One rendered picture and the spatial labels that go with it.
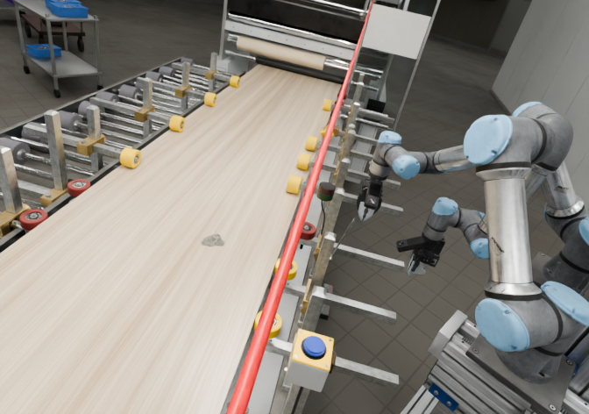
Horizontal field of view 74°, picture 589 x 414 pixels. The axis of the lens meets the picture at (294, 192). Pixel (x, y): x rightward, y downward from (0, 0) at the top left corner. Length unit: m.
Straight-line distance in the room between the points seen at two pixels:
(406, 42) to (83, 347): 3.11
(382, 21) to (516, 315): 2.86
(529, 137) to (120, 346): 1.11
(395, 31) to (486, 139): 2.60
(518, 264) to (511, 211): 0.12
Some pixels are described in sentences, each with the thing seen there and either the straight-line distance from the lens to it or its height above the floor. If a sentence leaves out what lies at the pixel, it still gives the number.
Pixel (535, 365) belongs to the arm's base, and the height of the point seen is 1.09.
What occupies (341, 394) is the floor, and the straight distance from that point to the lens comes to 2.22.
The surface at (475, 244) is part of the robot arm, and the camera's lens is 1.41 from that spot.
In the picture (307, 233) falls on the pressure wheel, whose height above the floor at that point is 0.90.
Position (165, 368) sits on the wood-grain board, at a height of 0.90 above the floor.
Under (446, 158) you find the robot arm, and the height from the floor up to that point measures 1.37.
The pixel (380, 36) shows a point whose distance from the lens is 3.53.
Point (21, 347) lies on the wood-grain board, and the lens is 1.20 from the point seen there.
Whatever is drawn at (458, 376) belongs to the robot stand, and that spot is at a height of 0.90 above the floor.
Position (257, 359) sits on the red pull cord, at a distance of 0.21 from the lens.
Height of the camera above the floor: 1.81
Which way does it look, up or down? 31 degrees down
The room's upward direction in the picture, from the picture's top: 13 degrees clockwise
